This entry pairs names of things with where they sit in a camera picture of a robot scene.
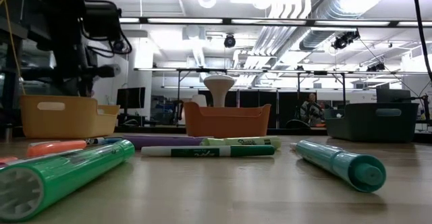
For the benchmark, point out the black computer monitor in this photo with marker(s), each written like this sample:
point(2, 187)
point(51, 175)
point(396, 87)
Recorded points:
point(131, 97)

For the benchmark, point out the orange plastic bin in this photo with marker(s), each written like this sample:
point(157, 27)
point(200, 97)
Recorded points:
point(226, 122)

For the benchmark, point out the teal highlighter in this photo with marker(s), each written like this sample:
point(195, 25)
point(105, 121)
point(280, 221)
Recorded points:
point(337, 165)

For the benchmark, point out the black capped Expo marker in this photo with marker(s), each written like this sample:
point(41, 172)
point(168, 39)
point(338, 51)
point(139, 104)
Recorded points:
point(94, 141)

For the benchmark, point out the pale yellow Sharpie highlighter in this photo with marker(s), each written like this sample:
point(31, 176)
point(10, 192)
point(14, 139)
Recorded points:
point(243, 142)

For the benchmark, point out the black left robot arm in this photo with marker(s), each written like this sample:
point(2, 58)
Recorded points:
point(60, 31)

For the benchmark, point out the orange highlighter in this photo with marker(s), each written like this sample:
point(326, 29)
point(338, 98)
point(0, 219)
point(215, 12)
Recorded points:
point(55, 148)

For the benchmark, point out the white mushroom table lamp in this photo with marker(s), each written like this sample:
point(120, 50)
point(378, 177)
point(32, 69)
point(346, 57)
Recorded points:
point(219, 85)

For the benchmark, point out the plain purple highlighter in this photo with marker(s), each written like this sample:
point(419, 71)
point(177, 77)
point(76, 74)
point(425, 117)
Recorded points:
point(162, 142)

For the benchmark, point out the black ceiling camera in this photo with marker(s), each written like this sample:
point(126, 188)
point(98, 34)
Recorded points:
point(342, 42)
point(229, 41)

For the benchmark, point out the yellow plastic bin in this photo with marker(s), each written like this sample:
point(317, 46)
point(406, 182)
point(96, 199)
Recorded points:
point(67, 119)

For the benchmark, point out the green highlighter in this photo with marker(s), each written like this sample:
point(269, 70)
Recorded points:
point(67, 173)

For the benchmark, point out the person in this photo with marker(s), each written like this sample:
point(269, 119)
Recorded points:
point(312, 112)

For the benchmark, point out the dark teal plastic bin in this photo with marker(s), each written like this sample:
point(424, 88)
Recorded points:
point(371, 126)

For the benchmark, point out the green Expo marker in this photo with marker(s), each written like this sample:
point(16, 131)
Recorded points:
point(202, 151)

